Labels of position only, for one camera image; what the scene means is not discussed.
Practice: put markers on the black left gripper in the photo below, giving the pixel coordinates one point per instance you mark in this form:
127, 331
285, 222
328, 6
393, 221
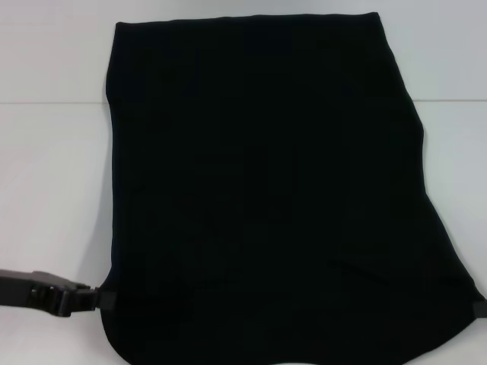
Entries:
34, 291

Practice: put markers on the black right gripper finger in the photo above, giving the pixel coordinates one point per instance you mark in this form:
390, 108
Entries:
481, 308

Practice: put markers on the black shirt with FREE print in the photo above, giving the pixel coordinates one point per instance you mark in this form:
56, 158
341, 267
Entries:
266, 171

